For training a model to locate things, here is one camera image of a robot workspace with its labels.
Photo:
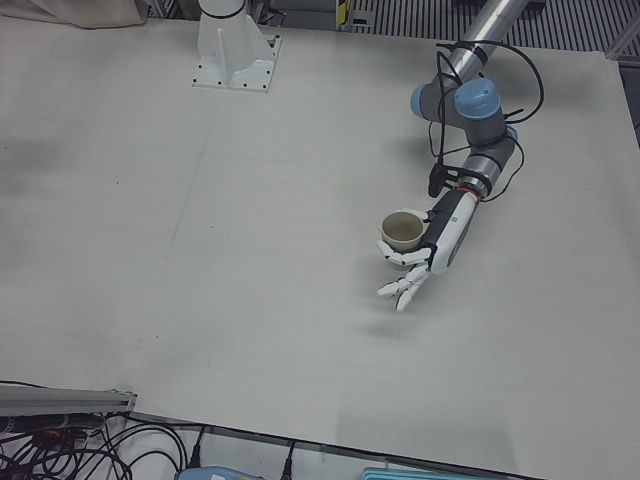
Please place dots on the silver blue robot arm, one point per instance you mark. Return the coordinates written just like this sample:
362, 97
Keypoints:
477, 102

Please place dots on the aluminium corner profile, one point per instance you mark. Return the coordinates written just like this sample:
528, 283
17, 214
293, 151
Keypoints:
625, 35

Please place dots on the black power strip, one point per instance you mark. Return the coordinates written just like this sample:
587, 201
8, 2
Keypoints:
45, 424

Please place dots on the beige cup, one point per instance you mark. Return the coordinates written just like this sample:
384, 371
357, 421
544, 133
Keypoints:
400, 231

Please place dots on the aluminium profile rail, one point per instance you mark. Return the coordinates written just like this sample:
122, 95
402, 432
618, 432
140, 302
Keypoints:
60, 400

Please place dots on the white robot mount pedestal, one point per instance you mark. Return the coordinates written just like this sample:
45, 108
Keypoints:
225, 50

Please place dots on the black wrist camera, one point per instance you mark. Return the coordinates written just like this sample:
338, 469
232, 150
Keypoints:
436, 178

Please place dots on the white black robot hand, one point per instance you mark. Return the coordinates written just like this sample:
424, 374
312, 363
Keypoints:
450, 235

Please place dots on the light blue device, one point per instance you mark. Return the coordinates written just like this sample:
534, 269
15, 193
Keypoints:
220, 474

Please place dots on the beige cloth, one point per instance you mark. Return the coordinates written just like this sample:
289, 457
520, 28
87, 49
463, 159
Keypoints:
75, 10

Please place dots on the yellow black striped marker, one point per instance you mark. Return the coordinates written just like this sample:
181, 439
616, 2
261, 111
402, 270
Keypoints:
343, 11

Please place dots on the teal plastic tray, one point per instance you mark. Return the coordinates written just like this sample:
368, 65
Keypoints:
430, 475

